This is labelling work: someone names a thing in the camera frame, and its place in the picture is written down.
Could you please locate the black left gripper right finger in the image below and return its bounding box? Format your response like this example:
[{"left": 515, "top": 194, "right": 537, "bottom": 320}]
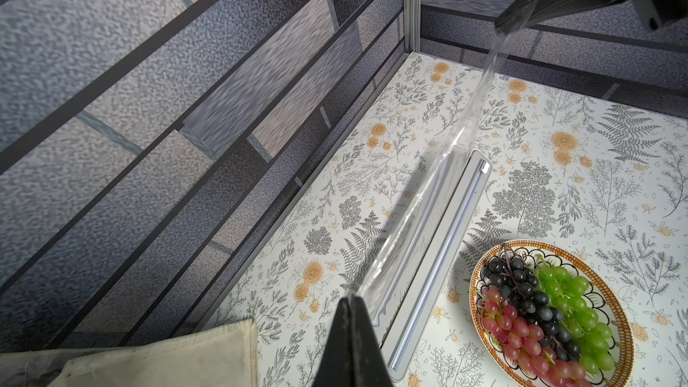
[{"left": 350, "top": 296, "right": 392, "bottom": 387}]

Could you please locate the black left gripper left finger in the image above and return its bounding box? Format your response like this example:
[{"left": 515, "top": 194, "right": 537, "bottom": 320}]
[{"left": 313, "top": 297, "right": 354, "bottom": 387}]

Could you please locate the cream plastic wrap dispenser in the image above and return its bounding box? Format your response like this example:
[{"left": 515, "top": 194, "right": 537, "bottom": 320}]
[{"left": 373, "top": 150, "right": 492, "bottom": 383}]

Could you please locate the clear plastic wrap sheet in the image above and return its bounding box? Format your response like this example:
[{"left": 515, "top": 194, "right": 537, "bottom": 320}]
[{"left": 357, "top": 29, "right": 519, "bottom": 333}]

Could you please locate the cream canvas tote bag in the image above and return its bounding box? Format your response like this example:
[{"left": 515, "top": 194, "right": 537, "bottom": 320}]
[{"left": 1, "top": 319, "right": 258, "bottom": 386}]

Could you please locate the red grape bunch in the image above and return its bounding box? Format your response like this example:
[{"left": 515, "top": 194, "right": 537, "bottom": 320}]
[{"left": 477, "top": 288, "right": 591, "bottom": 386}]

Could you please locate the black grape bunch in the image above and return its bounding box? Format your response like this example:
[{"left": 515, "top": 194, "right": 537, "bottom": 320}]
[{"left": 478, "top": 249, "right": 548, "bottom": 327}]

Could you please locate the green grape bunch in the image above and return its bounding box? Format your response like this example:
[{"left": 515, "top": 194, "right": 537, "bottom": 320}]
[{"left": 534, "top": 258, "right": 616, "bottom": 376}]

